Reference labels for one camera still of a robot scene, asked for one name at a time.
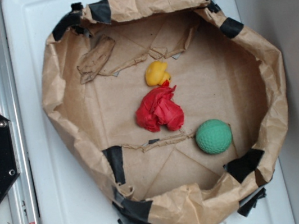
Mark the brown paper bag tray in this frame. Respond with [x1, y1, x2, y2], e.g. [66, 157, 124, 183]
[42, 0, 288, 224]

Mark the green dimpled foam ball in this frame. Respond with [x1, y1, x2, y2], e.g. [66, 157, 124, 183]
[195, 119, 233, 155]

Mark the aluminium extrusion rail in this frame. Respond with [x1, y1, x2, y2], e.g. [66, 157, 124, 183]
[0, 1, 42, 224]

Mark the yellow rubber duck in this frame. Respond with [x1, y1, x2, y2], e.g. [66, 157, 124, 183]
[145, 61, 171, 86]

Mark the crumpled red paper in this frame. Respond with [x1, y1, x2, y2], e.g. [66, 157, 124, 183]
[135, 86, 184, 132]

